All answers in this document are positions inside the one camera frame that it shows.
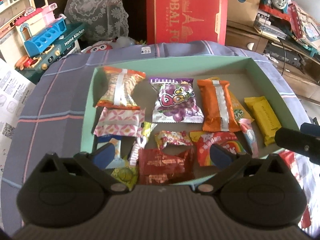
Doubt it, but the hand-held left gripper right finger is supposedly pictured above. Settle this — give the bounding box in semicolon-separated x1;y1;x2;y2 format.
196;144;287;193

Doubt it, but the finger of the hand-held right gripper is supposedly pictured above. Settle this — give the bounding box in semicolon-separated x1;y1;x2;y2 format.
274;127;320;166
300;122;320;139

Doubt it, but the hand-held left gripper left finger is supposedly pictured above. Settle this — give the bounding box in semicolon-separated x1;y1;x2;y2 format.
40;142;129;194

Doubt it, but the blue snack packet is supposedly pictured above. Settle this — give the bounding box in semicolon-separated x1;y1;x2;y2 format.
96;134;123;170

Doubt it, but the red rainbow candy packet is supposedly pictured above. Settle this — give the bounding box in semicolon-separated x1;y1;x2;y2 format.
190;131;247;167

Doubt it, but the yellow snack packet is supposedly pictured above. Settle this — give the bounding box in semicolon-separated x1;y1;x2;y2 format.
244;96;282;147

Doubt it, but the pink and white packet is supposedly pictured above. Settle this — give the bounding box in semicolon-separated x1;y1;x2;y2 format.
238;118;260;156

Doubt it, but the pink patterned white packet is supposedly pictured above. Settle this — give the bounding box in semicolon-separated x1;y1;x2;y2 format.
93;107;146;137

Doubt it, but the green lime candy packet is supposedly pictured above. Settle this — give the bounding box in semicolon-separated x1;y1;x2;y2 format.
111;122;158;191

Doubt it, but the red floral candy packet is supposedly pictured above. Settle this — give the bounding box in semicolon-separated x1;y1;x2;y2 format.
154;130;194;151

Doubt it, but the orange packet with silver seam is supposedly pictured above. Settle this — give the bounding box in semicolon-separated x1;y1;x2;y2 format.
197;78;241;133

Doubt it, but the dark red snack packet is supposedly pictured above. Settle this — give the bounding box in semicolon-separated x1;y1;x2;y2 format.
138;147;195;186

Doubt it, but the purple grape gummy packet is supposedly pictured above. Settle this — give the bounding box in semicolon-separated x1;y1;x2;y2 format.
149;77;205;124

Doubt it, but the mint green cardboard box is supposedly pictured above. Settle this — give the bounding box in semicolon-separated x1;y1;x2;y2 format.
79;56;300;161

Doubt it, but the yellow-orange snack bar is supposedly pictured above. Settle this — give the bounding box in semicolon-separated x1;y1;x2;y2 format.
228;90;254;126

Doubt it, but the wooden cabinet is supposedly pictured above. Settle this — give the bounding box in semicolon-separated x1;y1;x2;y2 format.
224;24;320;101

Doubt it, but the orange peanut snack packet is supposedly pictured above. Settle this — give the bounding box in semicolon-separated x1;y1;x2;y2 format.
95;66;147;110

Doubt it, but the black electronic device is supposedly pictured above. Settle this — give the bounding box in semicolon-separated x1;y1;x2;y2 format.
264;42;308;67

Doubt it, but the colourful picture box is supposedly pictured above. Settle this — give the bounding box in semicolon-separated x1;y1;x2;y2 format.
289;2;320;53

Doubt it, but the white instruction sheet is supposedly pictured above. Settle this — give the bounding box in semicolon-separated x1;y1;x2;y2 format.
0;58;37;166

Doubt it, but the red plush toy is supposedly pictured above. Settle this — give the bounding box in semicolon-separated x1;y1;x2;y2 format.
86;41;115;54

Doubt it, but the toy kitchen set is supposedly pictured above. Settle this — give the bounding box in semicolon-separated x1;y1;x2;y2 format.
0;0;86;86

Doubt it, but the cardboard box with bear print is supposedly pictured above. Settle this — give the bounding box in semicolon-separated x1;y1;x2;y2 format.
226;0;266;28

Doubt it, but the grey lace cloth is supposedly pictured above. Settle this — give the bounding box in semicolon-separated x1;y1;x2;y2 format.
63;0;131;42

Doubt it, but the red gift box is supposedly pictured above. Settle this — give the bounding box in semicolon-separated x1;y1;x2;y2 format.
146;0;228;46

